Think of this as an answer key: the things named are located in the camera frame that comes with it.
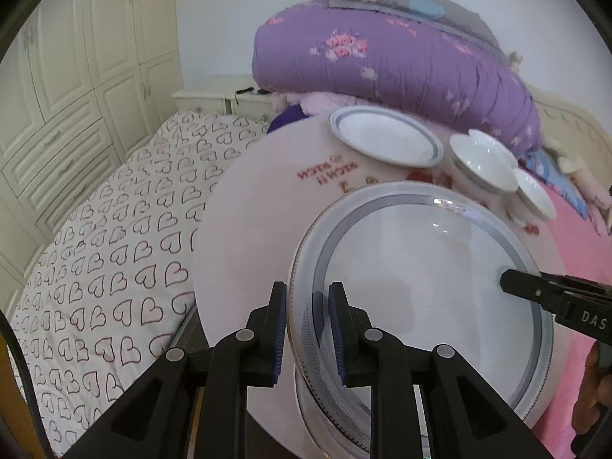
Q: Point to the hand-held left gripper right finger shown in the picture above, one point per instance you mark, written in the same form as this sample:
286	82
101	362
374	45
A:
337	334

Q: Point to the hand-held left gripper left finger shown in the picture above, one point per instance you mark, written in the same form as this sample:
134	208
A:
278	334

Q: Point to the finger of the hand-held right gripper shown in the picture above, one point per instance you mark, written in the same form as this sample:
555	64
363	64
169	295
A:
526	286

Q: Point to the large grey-rimmed white plate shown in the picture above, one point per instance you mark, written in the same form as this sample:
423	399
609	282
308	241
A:
430	272

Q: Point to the small blue-rimmed white plate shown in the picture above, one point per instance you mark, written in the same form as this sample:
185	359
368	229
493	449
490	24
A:
382	138

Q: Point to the person's right hand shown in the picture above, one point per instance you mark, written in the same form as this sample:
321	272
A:
590	392

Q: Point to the white bowl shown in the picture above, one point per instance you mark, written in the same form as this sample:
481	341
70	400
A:
483	158
535	196

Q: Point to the blue patterned cloth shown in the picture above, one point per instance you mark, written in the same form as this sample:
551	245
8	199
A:
545	165

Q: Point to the cream plush toy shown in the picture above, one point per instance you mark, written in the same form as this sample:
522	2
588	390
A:
569	160

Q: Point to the cream headboard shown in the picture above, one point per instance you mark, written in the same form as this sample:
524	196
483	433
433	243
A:
573	124

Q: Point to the heart print bedsheet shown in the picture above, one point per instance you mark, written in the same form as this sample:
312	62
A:
119	248

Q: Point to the dark purple cloth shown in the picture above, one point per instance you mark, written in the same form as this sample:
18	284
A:
287	117

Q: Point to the light pink blanket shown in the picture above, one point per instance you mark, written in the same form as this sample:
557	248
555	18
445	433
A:
320	103

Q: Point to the cream nightstand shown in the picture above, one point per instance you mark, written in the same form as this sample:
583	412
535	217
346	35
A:
210	98

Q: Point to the purple floral quilt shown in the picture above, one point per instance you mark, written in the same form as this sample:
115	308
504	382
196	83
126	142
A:
406	57

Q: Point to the grey patterned pillow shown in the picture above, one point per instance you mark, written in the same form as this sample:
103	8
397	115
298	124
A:
459	14

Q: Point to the cream wardrobe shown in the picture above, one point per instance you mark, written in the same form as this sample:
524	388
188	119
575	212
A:
71	57

